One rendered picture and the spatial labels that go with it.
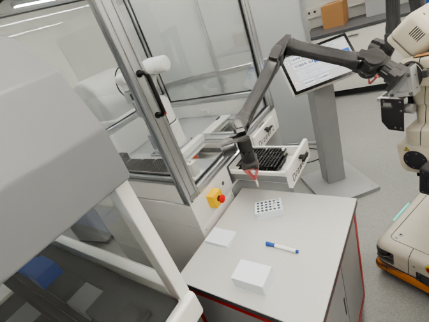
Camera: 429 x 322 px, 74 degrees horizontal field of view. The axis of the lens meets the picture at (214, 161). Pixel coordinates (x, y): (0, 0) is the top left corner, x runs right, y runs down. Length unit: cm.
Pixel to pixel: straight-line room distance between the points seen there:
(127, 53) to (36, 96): 48
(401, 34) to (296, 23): 163
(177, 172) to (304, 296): 65
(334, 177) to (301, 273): 164
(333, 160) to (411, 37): 136
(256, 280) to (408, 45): 110
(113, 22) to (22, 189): 66
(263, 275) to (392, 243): 96
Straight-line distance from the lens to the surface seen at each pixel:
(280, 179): 140
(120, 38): 109
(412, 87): 135
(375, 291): 200
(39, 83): 69
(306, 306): 105
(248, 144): 114
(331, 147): 250
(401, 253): 184
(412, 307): 197
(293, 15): 297
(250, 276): 109
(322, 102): 232
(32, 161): 63
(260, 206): 137
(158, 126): 113
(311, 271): 112
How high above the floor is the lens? 165
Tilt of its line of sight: 27 degrees down
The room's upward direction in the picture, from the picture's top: 21 degrees counter-clockwise
